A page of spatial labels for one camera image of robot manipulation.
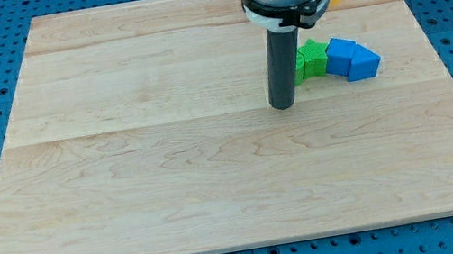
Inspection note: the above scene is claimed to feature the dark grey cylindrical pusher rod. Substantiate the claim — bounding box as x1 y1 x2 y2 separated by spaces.
266 29 298 110

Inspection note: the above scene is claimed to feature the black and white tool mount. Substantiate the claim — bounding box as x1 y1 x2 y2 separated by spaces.
241 0 330 33

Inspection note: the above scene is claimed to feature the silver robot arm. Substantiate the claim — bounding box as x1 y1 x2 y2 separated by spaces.
241 0 330 110

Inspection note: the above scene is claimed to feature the green round block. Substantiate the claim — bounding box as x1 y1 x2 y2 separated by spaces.
294 51 305 86

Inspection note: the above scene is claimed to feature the green star block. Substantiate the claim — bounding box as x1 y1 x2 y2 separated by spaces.
297 39 329 79

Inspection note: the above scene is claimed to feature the blue cube block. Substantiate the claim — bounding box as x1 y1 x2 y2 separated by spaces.
326 38 356 77

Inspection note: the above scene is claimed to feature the blue pentagon block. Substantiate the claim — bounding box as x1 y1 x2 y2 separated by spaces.
347 44 381 82

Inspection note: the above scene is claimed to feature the wooden board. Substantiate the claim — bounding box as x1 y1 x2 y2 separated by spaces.
0 0 453 254

